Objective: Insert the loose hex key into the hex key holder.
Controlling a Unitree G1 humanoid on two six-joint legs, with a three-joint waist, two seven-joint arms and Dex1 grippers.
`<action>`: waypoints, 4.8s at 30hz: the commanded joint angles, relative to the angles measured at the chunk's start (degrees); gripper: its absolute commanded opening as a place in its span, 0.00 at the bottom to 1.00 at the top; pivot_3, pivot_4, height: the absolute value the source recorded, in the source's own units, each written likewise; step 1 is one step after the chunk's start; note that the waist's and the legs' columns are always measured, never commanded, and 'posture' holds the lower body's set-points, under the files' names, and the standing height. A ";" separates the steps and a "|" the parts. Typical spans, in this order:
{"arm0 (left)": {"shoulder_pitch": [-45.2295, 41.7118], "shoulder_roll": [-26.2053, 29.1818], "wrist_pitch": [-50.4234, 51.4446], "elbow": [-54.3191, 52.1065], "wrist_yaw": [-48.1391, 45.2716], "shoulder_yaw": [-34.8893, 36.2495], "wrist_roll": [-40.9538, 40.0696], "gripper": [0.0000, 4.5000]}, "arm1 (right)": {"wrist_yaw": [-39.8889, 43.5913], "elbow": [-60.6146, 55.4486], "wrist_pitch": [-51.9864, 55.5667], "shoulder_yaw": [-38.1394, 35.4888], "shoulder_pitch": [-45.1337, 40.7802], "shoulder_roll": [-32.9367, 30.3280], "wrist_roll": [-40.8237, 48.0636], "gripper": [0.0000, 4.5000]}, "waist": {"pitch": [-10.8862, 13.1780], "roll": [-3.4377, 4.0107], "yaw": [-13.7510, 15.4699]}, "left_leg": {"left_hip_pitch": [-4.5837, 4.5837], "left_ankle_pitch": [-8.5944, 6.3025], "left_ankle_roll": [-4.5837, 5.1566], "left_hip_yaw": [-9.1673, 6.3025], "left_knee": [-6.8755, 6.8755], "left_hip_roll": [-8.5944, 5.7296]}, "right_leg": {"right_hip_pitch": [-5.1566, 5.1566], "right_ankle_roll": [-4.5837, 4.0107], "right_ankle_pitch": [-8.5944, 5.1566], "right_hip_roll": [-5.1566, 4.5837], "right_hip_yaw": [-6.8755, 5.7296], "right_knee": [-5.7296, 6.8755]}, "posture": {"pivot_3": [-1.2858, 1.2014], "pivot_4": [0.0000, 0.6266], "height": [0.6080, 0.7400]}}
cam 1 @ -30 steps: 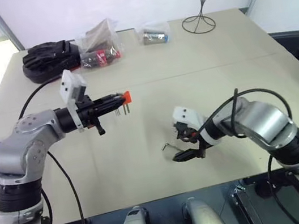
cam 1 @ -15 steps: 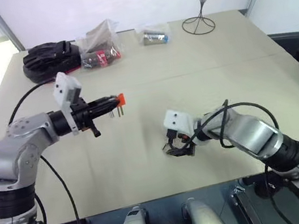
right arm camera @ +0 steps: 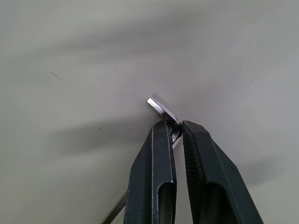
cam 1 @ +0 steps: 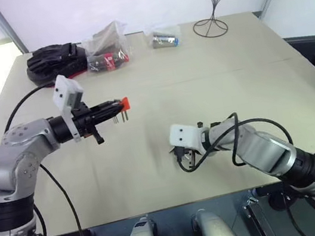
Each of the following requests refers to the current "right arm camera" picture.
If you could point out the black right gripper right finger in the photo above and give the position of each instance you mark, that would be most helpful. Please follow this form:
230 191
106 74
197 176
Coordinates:
215 172

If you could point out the silver metal hex key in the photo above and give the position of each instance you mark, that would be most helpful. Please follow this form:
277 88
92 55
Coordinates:
161 109

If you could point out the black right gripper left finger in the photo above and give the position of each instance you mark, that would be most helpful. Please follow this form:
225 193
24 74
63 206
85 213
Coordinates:
149 172

